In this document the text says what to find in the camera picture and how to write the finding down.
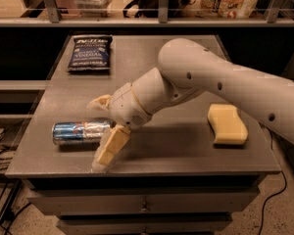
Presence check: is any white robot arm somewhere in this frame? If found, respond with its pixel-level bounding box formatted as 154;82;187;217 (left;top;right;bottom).
88;38;294;165

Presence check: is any black cables left floor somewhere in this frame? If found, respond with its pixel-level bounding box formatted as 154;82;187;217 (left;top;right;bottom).
0;120;33;235

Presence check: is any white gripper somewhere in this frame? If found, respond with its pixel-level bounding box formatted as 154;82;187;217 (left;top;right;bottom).
87;83;152;172

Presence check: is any yellow sponge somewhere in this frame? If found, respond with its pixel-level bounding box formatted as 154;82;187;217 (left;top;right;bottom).
207;104;248;145

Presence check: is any black bag on shelf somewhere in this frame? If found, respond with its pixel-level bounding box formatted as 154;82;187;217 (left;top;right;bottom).
122;0;195;18

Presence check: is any blue chips bag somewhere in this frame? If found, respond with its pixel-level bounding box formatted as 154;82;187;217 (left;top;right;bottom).
68;35;113;71

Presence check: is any black cable right floor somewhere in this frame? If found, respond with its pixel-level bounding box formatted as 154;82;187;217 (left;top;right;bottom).
257;127;288;235

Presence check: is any blue silver redbull can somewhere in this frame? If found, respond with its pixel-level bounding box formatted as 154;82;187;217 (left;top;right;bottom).
52;118;115;145

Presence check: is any grey drawer cabinet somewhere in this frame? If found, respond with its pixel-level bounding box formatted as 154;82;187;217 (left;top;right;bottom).
6;36;280;235

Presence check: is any grey metal shelf rail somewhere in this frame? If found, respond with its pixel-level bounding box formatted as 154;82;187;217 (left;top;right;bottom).
0;0;294;27

